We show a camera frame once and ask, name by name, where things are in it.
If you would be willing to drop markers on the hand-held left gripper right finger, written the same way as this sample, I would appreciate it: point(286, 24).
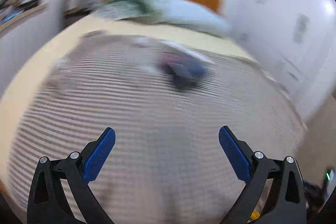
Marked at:
point(233, 154)

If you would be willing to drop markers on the yellow object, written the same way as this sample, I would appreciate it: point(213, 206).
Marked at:
point(255, 215)

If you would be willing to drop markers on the pile of boxes and cosmetics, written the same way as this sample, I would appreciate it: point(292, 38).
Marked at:
point(18, 1)

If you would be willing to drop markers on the pale yellow mattress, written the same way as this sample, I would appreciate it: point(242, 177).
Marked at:
point(39, 61)

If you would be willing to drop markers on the dark blue clothing pile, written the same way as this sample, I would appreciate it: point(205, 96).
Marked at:
point(195, 69)

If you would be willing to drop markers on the checkered blanket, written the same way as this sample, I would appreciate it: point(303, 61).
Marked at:
point(157, 121)

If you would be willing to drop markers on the light blue pillow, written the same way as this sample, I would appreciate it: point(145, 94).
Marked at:
point(194, 16)

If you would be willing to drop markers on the white paper wrapper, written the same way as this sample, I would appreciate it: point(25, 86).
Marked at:
point(183, 49)

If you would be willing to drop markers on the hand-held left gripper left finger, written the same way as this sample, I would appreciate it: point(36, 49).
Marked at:
point(101, 155)

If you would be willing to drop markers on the white wardrobe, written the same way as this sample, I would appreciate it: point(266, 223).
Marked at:
point(288, 29)

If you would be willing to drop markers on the black metal nightstand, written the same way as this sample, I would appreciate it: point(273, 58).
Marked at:
point(78, 1)

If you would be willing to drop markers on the wooden windowsill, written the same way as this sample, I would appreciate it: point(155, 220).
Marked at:
point(26, 13)

